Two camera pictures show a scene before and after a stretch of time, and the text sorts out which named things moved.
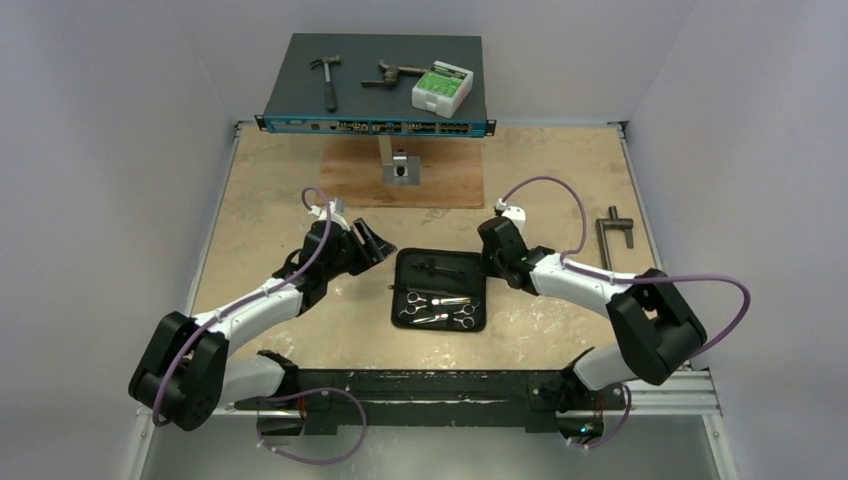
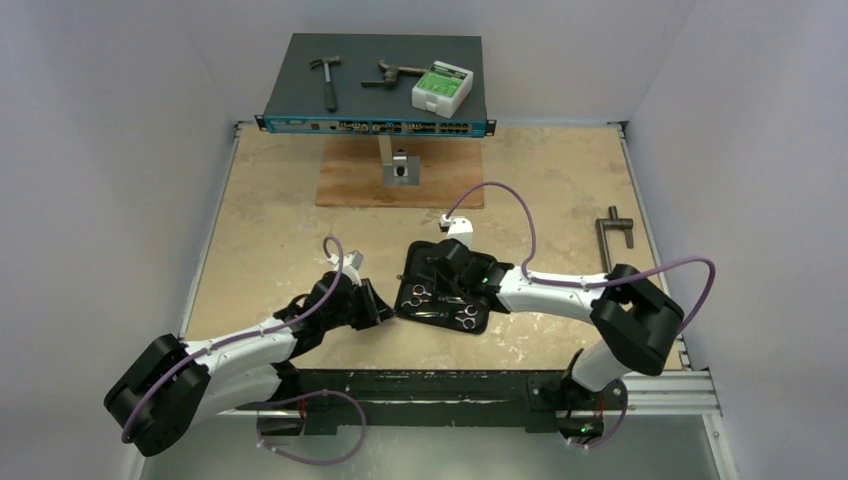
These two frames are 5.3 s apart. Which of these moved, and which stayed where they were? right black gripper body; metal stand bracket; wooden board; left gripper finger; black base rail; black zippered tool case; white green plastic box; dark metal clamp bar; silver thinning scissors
Moved: left gripper finger; right black gripper body; silver thinning scissors
Stayed: dark metal clamp bar; metal stand bracket; black zippered tool case; wooden board; black base rail; white green plastic box
